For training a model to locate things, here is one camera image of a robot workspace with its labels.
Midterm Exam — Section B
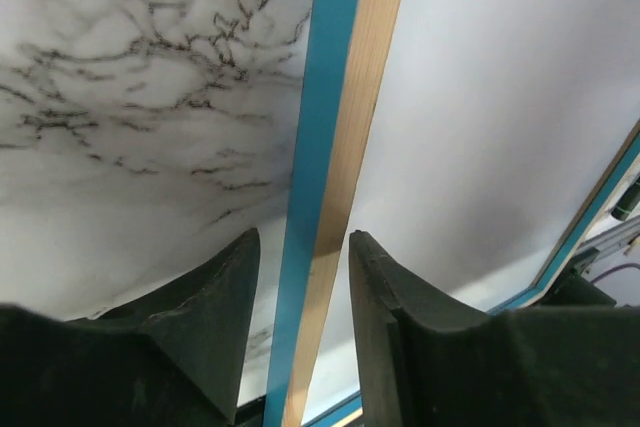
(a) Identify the blue wooden picture frame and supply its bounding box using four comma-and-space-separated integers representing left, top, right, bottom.
264, 0, 639, 426

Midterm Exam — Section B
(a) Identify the aluminium front rail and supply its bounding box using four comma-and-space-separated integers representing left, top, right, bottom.
568, 223, 639, 275

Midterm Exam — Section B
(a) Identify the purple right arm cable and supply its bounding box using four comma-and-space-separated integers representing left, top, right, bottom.
589, 261, 640, 283

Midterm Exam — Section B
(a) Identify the green black screwdriver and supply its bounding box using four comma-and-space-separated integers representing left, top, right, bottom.
611, 184, 640, 221

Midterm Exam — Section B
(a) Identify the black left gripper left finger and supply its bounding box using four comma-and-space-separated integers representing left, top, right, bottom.
1, 229, 261, 426

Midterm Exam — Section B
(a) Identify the photo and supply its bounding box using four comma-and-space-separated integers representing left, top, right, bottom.
304, 0, 640, 418

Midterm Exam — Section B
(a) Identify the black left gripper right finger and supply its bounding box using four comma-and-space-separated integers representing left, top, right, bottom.
349, 231, 639, 426

